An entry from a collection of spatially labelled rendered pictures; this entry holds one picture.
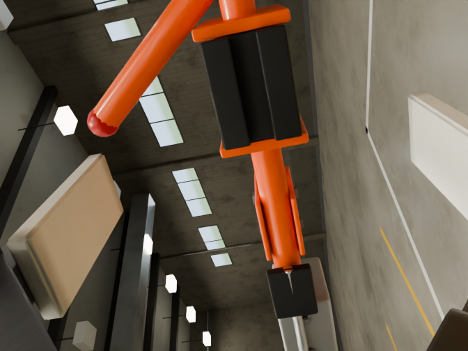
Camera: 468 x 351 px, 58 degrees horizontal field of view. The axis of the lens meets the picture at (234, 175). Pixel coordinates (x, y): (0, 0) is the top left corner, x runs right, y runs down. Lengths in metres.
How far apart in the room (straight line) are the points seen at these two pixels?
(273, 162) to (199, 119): 11.40
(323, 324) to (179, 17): 0.26
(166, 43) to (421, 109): 0.18
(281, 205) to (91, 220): 0.17
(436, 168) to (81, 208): 0.13
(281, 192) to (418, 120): 0.15
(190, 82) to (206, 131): 1.69
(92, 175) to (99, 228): 0.02
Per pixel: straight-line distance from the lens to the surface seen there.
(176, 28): 0.30
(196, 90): 11.12
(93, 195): 0.18
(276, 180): 0.30
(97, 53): 10.85
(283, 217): 0.31
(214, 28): 0.26
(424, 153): 0.18
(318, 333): 0.38
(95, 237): 0.17
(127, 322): 11.63
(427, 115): 0.17
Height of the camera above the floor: 1.22
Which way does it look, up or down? 6 degrees up
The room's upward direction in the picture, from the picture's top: 100 degrees counter-clockwise
